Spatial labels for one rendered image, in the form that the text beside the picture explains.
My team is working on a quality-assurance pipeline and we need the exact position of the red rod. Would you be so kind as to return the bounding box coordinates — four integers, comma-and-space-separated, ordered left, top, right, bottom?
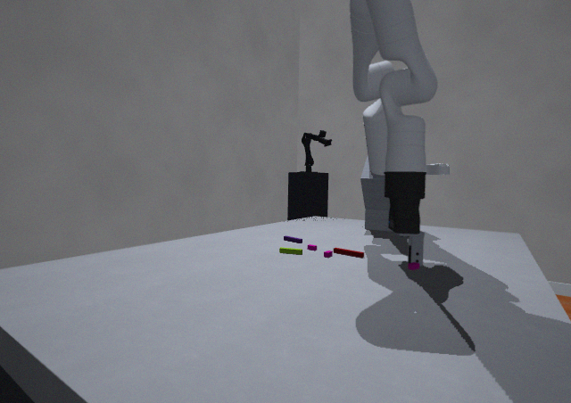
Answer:
334, 248, 364, 258

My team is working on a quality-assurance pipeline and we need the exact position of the purple rod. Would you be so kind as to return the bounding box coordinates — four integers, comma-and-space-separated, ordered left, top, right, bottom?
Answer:
284, 236, 302, 243

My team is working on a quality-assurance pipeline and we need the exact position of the lime green rod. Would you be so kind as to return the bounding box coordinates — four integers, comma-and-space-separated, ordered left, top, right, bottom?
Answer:
279, 248, 302, 255

